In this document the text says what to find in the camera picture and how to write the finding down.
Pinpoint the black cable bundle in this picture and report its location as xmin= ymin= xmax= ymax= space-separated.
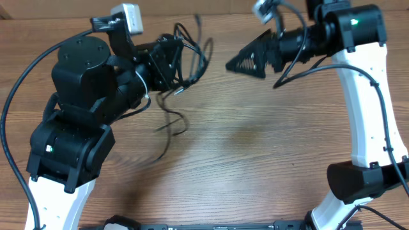
xmin=152 ymin=13 xmax=214 ymax=164

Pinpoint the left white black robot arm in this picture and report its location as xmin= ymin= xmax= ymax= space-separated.
xmin=27 ymin=34 xmax=183 ymax=229

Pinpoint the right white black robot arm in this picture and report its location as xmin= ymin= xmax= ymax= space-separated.
xmin=226 ymin=0 xmax=408 ymax=229

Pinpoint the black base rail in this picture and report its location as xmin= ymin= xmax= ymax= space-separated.
xmin=79 ymin=214 xmax=364 ymax=230

